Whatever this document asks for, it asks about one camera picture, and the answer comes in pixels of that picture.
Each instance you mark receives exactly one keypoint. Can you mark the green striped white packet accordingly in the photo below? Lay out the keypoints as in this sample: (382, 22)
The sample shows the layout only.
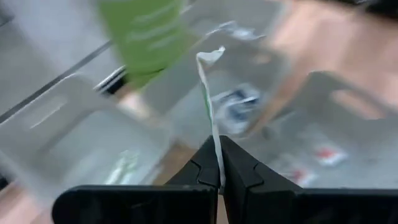
(207, 102)
(122, 168)

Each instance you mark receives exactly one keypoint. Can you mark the red print white packet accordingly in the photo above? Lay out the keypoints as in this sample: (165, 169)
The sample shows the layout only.
(331, 155)
(303, 179)

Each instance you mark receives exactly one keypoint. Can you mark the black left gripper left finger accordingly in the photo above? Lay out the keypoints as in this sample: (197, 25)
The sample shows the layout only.
(155, 205)

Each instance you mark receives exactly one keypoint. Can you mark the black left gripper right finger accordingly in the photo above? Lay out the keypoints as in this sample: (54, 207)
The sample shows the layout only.
(295, 205)

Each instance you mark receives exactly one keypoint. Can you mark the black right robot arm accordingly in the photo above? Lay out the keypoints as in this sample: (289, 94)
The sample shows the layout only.
(385, 4)

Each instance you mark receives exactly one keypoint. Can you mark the green wipes canister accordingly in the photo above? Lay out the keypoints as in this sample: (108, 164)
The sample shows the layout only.
(146, 37)

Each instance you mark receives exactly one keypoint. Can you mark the white plastic storage bin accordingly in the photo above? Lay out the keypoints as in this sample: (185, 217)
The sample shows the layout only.
(183, 93)
(357, 149)
(62, 155)

